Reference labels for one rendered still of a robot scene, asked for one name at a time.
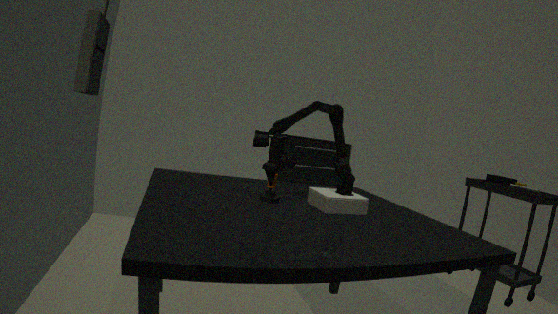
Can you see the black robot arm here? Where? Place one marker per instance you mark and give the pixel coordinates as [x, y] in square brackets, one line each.
[335, 112]

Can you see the orange knob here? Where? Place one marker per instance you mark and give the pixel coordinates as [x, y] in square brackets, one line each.
[274, 182]

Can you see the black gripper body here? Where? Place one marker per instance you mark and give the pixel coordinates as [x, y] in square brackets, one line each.
[273, 161]

